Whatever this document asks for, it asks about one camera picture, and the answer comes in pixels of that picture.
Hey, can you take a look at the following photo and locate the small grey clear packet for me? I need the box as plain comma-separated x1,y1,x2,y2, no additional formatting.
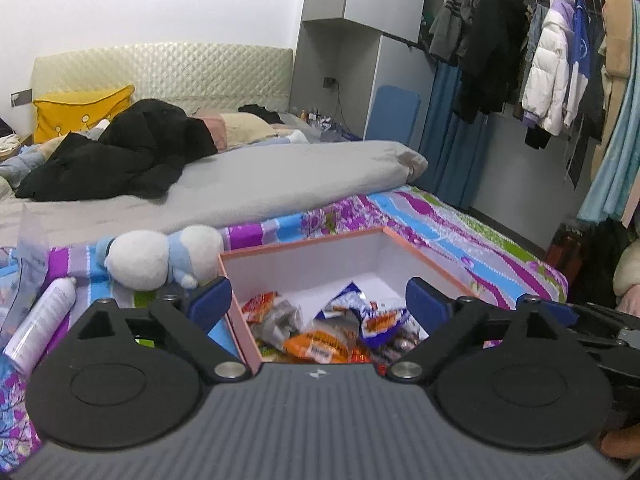
250,299,303,351

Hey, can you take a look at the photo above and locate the small red spicy packet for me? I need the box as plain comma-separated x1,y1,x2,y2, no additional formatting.
241,292,279,325

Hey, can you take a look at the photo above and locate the pink beige pillow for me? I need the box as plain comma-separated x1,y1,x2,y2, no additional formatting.
196,113,277,152

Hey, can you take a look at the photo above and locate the light teal hanging garment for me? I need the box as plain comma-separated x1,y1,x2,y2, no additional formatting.
578,0,639,223

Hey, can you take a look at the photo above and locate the grey wall cabinet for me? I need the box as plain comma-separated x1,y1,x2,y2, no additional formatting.
290,0,434,143

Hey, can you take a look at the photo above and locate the white puffer jacket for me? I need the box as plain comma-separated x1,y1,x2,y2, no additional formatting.
522,0,591,136

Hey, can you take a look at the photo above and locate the black hanging coat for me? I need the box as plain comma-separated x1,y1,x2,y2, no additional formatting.
452,0,528,124

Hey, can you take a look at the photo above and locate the cream quilted headboard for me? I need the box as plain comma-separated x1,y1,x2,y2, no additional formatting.
32,42,294,113

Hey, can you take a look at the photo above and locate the white clothes pile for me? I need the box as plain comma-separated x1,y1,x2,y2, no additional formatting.
0,119,44,188

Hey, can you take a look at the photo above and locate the orange snack packet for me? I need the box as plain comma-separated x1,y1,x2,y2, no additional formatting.
283,330,350,364

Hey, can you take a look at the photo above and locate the clear blue plastic bag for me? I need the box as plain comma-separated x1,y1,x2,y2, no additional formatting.
1,206,49,348

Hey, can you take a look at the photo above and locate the wall socket panel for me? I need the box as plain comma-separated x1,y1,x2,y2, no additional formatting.
10,89,32,107

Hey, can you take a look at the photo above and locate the blue curtain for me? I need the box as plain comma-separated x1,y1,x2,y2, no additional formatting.
416,62,489,210

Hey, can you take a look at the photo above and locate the blue padded board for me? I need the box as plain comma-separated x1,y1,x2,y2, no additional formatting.
363,84,421,145

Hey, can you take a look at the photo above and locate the pink cardboard box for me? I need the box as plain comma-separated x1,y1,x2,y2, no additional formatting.
219,228,474,373

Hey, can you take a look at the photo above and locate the yellow pillow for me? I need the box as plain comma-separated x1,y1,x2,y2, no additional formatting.
34,84,134,143

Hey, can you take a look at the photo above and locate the white spray can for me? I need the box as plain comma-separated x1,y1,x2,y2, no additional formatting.
3,276,76,376

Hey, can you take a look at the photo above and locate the white blue plush toy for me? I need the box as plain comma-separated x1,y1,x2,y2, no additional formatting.
96,224,224,292

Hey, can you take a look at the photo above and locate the tan hanging coat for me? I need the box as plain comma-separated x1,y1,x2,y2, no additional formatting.
590,0,634,180

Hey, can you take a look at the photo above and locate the blue white snack bag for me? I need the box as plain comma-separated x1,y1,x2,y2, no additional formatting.
316,282,409,349

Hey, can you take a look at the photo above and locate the black clothing pile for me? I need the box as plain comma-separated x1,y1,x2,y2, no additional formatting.
15,99,217,202

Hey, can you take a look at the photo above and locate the shrimp flavour snack bag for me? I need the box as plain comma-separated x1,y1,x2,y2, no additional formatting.
380,316,428,362

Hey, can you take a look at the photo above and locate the grey striped hanging sweater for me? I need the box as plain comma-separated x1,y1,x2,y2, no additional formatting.
428,0,480,66

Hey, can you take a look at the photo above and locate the person's right hand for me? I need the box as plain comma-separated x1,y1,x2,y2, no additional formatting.
600,425,640,460

